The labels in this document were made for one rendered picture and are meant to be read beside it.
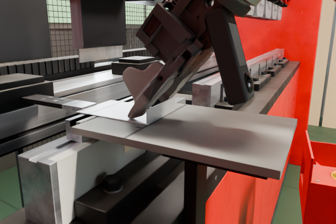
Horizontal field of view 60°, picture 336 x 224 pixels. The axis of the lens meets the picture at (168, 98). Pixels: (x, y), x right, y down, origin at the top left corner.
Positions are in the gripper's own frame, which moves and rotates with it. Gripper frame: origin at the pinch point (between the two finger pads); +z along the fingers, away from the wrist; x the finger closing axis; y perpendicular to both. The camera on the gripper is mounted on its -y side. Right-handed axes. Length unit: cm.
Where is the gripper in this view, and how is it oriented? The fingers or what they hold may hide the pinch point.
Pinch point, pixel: (149, 110)
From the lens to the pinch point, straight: 44.0
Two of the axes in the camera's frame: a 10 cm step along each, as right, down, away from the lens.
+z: -5.8, 6.7, 4.8
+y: -6.7, -7.2, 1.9
